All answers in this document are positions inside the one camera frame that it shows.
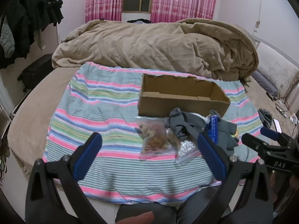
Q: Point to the blue tissue packet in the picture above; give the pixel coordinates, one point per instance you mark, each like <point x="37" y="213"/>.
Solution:
<point x="213" y="128"/>

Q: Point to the grey pillow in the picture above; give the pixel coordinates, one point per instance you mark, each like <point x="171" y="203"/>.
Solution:
<point x="264" y="83"/>

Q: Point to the pink curtain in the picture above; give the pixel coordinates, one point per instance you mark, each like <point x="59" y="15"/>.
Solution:
<point x="103" y="9"/>
<point x="175" y="10"/>

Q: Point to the smartphone on bed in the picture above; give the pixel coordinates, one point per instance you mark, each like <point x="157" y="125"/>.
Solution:
<point x="277" y="126"/>

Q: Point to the dark grey sock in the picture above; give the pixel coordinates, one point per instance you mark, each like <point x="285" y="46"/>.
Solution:
<point x="185" y="124"/>

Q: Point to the grey trouser legs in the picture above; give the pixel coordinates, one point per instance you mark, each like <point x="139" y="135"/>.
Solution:
<point x="187" y="212"/>

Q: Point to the pink curtain right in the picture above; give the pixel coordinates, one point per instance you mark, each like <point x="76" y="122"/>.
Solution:
<point x="175" y="10"/>

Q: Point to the bag of brown snacks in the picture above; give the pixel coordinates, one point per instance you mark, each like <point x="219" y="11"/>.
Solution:
<point x="155" y="141"/>

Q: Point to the brown cardboard box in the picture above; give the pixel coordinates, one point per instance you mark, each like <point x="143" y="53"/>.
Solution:
<point x="159" y="95"/>

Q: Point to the pink curtain left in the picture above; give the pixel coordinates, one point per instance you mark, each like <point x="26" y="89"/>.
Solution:
<point x="103" y="9"/>

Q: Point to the bag of cotton swabs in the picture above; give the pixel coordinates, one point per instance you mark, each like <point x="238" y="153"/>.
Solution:
<point x="186" y="150"/>

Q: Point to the person's right hand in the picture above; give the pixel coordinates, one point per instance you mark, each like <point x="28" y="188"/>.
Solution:
<point x="284" y="187"/>

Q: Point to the beige floral pillow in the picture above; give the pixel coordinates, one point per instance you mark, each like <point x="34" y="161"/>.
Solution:
<point x="279" y="71"/>

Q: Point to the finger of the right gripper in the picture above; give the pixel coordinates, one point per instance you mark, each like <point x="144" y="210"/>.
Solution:
<point x="275" y="134"/>
<point x="263" y="149"/>

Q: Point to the striped colourful towel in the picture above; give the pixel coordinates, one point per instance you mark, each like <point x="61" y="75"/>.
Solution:
<point x="104" y="100"/>

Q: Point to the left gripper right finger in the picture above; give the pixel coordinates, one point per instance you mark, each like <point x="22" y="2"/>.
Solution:
<point x="254" y="204"/>

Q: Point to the beige crumpled blanket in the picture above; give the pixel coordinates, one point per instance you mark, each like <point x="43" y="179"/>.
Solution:
<point x="202" y="47"/>

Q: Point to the grey cloth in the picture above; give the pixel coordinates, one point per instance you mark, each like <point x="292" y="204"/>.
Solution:
<point x="265" y="117"/>
<point x="226" y="134"/>

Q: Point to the grey cloth on bed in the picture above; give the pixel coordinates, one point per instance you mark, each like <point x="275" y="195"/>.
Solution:
<point x="265" y="117"/>

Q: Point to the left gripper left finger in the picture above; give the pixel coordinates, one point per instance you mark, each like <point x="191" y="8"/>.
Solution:
<point x="43" y="204"/>

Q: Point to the black hanging clothes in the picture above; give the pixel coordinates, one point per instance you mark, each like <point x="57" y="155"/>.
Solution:
<point x="22" y="23"/>

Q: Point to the black suitcase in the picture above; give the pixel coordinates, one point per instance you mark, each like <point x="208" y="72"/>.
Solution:
<point x="33" y="74"/>

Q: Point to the person's left hand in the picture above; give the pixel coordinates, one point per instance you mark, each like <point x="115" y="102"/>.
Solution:
<point x="145" y="218"/>

